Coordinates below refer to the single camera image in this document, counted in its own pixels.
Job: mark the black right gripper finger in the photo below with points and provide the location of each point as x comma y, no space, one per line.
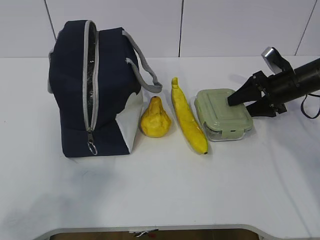
261,108
250,91

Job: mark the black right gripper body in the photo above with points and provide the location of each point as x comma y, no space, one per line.
279,88

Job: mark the green lidded glass container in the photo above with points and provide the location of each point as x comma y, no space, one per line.
219,120

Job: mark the yellow banana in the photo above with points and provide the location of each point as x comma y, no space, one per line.
187,122

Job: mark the yellow pear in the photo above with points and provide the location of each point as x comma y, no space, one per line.
155,123

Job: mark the navy and white lunch bag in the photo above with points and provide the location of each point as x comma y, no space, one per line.
97,78

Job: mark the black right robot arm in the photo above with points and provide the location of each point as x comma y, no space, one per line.
306,77

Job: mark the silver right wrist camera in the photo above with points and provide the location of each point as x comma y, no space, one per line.
274,60

